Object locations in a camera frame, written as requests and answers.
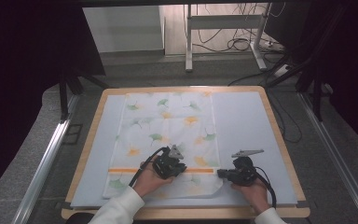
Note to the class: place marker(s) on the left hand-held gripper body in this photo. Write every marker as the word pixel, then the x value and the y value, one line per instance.
pixel 167 163

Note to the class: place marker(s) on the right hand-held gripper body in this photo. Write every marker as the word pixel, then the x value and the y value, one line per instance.
pixel 244 171

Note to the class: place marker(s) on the white leaf-print pillowcase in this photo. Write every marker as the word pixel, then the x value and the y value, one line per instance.
pixel 167 124

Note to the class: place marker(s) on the person's left hand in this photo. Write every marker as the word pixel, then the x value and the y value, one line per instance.
pixel 149 182

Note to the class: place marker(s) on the person's right hand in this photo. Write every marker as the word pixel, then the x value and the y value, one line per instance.
pixel 254 196

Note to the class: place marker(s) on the white table mat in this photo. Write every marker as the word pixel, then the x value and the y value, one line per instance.
pixel 245 124

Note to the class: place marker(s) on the wooden table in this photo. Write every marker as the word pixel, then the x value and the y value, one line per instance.
pixel 90 140

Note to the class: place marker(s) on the black metal stand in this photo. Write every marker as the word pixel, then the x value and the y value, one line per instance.
pixel 64 99
pixel 317 93

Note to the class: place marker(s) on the white power strip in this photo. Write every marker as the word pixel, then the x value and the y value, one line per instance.
pixel 282 70

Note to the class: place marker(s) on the white cabinet panel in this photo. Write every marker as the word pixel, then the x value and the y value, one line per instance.
pixel 121 29

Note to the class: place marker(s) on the dark curtain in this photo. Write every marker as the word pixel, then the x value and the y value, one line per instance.
pixel 357 62
pixel 21 77

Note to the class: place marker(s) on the aluminium floor rail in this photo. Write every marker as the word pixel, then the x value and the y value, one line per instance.
pixel 335 149
pixel 43 168

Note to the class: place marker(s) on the white desk frame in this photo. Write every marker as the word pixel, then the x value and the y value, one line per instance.
pixel 223 21

